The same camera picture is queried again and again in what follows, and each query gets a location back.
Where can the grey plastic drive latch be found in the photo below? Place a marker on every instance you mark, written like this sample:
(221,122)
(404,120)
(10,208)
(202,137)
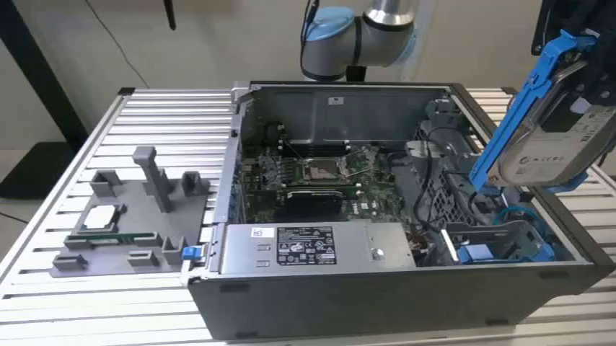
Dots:
(443,108)

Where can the silver CPU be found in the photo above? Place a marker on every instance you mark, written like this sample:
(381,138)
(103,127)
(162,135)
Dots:
(100,218)

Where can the black open PC case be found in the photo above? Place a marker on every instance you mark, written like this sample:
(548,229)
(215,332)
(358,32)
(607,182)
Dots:
(337,306)

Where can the green motherboard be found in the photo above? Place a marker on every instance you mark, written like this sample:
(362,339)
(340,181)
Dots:
(380,194)

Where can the CPU socket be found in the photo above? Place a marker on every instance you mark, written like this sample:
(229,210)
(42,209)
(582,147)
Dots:
(320,169)

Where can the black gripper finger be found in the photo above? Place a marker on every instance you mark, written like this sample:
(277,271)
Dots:
(563,115)

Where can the green RAM stick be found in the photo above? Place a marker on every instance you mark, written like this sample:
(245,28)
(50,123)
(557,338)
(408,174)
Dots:
(125,238)

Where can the black RAM slot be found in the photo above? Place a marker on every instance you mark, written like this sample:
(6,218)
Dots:
(313,150)
(313,147)
(313,154)
(313,143)

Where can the black frame post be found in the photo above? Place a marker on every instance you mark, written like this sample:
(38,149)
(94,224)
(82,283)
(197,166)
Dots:
(34,65)

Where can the silver power supply unit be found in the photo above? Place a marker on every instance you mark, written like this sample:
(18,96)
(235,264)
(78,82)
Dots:
(241,252)

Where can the black flat base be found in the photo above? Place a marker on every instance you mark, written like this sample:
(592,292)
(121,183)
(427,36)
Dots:
(39,169)

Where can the blue installed disk carrier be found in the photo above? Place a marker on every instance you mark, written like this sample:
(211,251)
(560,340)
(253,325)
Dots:
(476,253)

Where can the black hanging antenna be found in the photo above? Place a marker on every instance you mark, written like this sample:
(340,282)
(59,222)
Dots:
(169,16)

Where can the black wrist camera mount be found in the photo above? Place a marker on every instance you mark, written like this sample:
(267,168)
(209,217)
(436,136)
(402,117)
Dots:
(545,25)

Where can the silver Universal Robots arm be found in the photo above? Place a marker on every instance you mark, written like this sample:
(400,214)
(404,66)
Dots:
(332,54)

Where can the blue case latch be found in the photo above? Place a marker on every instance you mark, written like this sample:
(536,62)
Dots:
(191,253)

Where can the grey perforated disk cage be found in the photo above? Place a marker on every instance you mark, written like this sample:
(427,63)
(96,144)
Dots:
(448,194)

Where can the grey parts rack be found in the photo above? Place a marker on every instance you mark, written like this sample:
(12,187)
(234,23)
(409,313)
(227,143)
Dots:
(130,216)

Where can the hard disk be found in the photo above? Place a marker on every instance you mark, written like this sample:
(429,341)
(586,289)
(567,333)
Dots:
(544,158)

